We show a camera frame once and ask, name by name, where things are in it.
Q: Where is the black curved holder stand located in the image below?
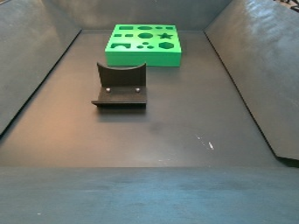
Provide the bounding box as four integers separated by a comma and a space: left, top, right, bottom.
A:
90, 63, 146, 107

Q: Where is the green shape sorter block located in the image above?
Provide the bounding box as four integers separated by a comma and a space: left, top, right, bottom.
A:
105, 24, 182, 67

